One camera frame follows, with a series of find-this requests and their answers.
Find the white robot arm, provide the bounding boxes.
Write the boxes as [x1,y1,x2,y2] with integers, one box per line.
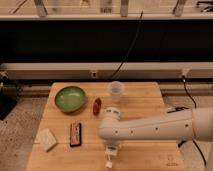
[98,107,213,171]

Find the white sponge block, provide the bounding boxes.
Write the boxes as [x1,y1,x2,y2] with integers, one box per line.
[37,129,57,152]

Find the dark chocolate bar wrapper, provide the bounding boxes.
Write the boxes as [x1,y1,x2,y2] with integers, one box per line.
[70,123,82,147]

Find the black hanging cable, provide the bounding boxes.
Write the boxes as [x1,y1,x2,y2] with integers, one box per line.
[104,9,145,82]

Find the dark equipment at left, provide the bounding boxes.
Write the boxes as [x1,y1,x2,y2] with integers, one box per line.
[0,71,21,120]

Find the small red object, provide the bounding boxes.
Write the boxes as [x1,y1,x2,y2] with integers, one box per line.
[93,98,102,116]

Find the green bowl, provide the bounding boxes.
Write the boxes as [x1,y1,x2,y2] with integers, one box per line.
[55,86,86,113]

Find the clear plastic cup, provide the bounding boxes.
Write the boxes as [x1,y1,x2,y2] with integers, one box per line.
[108,81,124,102]

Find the white plastic bottle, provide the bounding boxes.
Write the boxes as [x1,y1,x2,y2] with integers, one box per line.
[105,146,118,169]

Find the white wall outlet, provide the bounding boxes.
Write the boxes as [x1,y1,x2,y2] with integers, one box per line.
[90,71,98,79]

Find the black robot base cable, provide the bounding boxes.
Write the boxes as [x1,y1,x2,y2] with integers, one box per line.
[175,75,209,168]

